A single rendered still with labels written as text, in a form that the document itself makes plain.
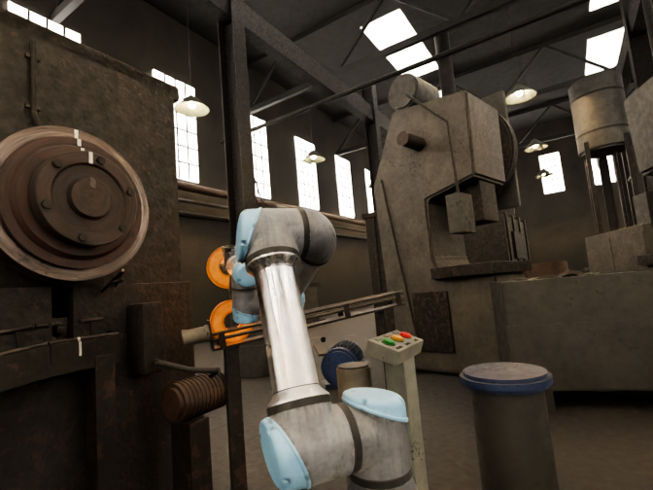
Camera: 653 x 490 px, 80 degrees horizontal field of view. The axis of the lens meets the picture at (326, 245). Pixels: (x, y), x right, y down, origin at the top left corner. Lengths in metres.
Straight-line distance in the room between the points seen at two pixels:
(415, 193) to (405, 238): 0.40
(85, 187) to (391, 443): 1.05
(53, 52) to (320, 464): 1.53
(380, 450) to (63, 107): 1.45
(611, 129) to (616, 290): 6.87
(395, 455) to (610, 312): 2.04
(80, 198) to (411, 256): 2.74
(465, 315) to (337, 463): 2.65
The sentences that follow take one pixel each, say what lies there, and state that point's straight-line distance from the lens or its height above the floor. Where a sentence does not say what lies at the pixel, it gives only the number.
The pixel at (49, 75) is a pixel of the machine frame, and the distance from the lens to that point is 1.69.
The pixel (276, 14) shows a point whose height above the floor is 7.60.
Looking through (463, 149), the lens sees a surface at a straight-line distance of 3.35.
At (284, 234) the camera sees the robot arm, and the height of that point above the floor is 0.91.
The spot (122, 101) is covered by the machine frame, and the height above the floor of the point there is 1.59.
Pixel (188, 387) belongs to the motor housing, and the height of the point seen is 0.52.
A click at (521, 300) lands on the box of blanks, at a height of 0.62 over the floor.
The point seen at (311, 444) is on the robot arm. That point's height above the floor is 0.55.
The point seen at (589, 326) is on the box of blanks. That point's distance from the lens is 2.62.
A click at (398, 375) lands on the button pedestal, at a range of 1.35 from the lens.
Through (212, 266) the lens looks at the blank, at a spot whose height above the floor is 0.91.
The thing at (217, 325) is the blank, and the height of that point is 0.70.
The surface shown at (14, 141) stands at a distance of 1.39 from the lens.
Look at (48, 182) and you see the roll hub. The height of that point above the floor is 1.14.
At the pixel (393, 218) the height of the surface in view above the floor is 1.38.
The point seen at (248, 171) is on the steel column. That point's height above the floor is 2.58.
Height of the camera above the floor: 0.79
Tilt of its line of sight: 6 degrees up
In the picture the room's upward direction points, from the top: 5 degrees counter-clockwise
